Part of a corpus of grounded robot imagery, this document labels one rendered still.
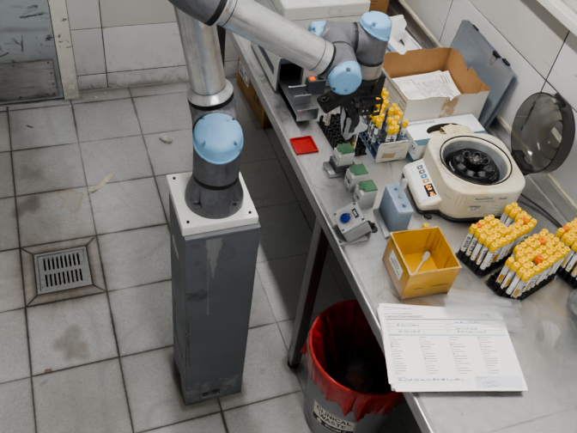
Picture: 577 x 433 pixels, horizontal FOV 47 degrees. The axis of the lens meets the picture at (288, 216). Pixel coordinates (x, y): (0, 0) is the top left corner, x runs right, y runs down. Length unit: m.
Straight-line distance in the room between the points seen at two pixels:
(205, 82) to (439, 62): 0.93
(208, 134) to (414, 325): 0.65
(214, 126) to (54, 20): 1.84
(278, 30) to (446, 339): 0.78
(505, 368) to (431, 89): 0.97
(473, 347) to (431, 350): 0.10
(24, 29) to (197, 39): 1.87
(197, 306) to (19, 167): 1.53
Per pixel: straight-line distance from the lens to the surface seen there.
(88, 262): 2.76
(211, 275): 1.79
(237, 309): 1.96
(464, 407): 1.50
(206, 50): 1.55
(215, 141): 1.54
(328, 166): 1.86
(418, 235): 1.65
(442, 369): 1.52
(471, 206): 1.80
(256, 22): 1.37
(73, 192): 3.04
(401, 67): 2.19
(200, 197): 1.64
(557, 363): 1.66
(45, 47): 3.38
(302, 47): 1.42
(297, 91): 2.05
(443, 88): 2.20
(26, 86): 3.49
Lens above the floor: 2.12
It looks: 46 degrees down
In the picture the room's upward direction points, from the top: 9 degrees clockwise
